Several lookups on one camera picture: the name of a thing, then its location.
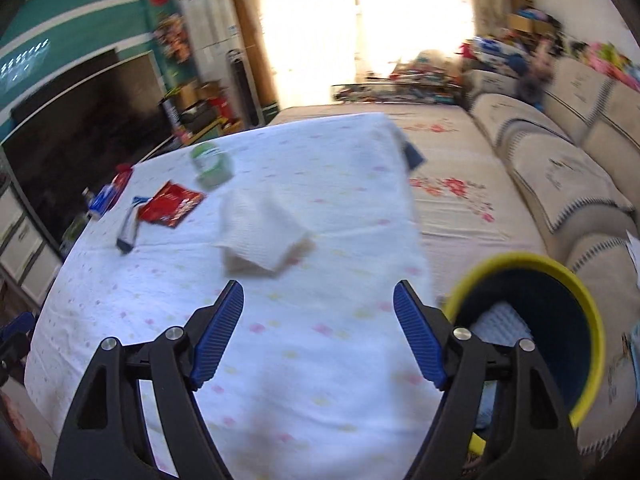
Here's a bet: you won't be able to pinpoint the blue bin with yellow rim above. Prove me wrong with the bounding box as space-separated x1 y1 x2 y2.
442 252 608 466

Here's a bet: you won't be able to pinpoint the stack of cardboard boxes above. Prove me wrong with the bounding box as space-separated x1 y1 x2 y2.
505 0 536 31

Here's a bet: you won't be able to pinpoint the red canister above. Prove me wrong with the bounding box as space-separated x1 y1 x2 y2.
210 96 236 121

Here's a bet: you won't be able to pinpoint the red snack packet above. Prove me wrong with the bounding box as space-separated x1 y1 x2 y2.
137 180 207 231

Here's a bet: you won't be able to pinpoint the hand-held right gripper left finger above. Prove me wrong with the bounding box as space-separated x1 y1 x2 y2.
52 279 246 480

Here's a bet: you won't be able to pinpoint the pile of plush toys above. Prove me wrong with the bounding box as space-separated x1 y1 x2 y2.
565 40 640 86

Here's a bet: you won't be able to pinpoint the large curved black television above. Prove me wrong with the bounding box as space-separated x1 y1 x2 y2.
0 50 168 241

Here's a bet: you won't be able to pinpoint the white star print bag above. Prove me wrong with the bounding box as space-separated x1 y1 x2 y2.
472 35 516 61

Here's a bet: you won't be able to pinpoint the cream patterned curtains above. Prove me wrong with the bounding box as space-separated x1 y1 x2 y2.
240 0 506 106

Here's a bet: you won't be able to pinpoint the white paper towel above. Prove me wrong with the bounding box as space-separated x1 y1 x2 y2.
470 302 533 356
212 190 316 276

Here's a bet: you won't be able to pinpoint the black tower fan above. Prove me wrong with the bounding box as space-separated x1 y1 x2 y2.
225 49 261 128

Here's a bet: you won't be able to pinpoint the white plastic drawer unit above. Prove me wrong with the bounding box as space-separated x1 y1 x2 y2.
0 160 63 301

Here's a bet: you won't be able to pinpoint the dark blue cloth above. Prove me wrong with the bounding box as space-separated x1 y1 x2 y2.
400 140 427 171

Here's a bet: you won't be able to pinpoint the beige sofa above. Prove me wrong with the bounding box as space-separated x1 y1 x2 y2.
467 55 640 456

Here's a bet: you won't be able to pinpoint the brown cardboard box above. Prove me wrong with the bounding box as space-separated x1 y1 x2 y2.
172 80 223 111

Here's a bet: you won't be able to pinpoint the blue tissue packet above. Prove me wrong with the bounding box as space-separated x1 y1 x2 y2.
87 184 121 221

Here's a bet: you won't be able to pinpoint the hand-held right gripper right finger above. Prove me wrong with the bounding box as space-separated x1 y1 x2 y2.
392 279 581 480

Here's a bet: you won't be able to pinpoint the dark blue cushion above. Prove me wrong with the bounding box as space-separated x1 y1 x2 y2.
517 65 553 111

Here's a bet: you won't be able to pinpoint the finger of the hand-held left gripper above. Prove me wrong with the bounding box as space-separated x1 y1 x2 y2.
0 311 38 361

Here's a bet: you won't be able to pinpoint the light green box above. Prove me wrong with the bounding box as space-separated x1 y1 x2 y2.
190 141 236 191

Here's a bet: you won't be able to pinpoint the beige floral cover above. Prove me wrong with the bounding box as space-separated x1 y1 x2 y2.
265 105 551 306

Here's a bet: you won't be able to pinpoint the yellow and green television cabinet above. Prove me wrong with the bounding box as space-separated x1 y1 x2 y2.
150 117 241 156

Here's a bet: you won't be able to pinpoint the plastic bag with greens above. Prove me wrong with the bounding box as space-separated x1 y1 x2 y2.
61 212 90 257

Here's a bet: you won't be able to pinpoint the white dotted tablecloth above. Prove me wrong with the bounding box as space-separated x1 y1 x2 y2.
22 112 446 480

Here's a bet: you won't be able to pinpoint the floral wall decoration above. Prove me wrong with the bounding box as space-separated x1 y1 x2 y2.
152 10 196 66

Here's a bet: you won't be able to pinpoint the blue white wrapper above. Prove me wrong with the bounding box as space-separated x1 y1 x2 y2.
116 195 151 253

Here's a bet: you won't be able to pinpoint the person's left forearm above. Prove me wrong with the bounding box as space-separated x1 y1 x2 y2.
0 390 43 463

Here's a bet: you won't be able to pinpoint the tall white blue box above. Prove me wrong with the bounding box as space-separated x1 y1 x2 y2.
159 96 183 132

